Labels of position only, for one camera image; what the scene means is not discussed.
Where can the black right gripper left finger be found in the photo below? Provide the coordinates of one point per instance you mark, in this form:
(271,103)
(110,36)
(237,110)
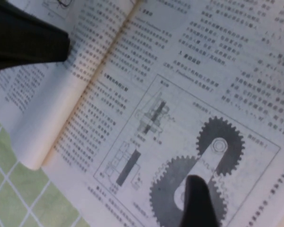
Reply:
(26,40)

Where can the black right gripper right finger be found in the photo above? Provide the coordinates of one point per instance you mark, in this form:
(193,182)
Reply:
(197,205)

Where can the hardcover technical book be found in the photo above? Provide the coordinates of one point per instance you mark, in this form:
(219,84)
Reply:
(180,82)

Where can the green white checkered tablecloth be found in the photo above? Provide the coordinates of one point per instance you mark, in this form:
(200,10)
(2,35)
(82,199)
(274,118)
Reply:
(19,189)

